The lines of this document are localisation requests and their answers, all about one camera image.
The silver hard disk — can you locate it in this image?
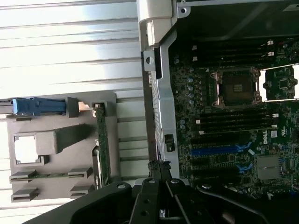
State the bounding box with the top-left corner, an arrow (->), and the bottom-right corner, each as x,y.
0,99 -> 14,115

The black slot with blue latch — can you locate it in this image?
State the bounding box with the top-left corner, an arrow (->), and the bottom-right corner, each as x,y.
191,160 -> 253,174

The blue expansion slot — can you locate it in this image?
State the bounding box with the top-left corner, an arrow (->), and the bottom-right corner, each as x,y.
191,145 -> 252,157

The silver chipset heatsink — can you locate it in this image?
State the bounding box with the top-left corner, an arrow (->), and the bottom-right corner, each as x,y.
256,155 -> 281,181

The green Dell motherboard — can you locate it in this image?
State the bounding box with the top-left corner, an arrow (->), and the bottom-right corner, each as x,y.
169,39 -> 299,201

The CPU socket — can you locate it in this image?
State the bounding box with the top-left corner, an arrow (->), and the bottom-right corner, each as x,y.
210,67 -> 262,108

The blue disk caddy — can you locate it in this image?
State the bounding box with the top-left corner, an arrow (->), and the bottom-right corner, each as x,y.
11,98 -> 67,117

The silver CPU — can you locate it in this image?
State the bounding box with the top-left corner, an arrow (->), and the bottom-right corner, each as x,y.
14,136 -> 40,163

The open black PC case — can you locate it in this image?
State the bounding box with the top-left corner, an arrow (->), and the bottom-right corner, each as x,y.
137,0 -> 299,194

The metal socket cover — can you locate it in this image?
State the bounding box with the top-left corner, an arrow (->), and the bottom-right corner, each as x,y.
259,63 -> 299,103

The grey parts rack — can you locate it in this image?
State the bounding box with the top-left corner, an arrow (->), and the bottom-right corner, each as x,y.
7,91 -> 128,203

